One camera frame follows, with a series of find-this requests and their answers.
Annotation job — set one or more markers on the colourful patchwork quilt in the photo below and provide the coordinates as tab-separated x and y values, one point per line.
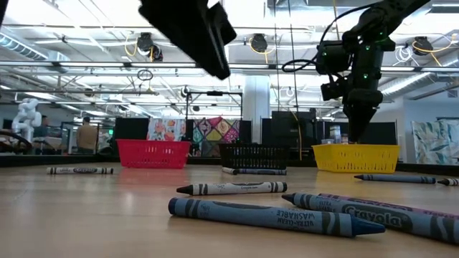
215	130

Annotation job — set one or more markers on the floral print cloth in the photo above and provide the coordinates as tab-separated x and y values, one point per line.
165	129

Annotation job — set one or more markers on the black metal stand frame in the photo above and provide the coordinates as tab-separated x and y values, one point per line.
214	93

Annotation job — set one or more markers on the leaf print cloth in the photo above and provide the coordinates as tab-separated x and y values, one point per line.
435	141

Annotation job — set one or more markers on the white pillar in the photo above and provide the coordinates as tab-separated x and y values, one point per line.
256	107

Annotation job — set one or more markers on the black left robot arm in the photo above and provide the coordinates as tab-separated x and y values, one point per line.
3	10

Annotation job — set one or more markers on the crayon tip edge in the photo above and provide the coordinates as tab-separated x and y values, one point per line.
450	182

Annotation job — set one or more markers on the red plastic basket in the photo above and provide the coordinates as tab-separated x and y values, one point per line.
154	154

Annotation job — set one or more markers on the black partition panel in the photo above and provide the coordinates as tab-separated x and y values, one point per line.
283	130
131	129
383	133

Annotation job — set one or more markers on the black crayon white label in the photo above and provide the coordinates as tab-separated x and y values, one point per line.
233	188

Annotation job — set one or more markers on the stacked plastic containers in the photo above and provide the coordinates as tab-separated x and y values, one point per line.
335	134

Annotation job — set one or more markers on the white robot figure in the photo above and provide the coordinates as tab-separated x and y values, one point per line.
27	118

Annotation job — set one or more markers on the silver ventilation duct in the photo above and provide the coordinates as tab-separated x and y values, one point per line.
21	44
412	84

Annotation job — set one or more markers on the person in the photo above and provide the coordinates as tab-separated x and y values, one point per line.
87	138
43	122

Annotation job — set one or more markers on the yellow plastic basket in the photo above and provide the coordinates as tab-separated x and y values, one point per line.
355	159

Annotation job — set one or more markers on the purple crayon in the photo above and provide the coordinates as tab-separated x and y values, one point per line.
444	213

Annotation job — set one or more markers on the long ceiling light strip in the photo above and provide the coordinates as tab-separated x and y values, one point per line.
107	65

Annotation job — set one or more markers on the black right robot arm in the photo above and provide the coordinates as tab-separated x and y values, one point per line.
387	14

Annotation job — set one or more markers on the blue crayon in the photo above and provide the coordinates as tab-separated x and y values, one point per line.
261	171
394	178
376	216
269	216

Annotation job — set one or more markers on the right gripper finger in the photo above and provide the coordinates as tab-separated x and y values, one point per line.
358	120

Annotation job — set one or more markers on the black plastic basket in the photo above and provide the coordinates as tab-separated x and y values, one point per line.
251	157

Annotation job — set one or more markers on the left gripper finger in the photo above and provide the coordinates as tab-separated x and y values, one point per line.
215	61

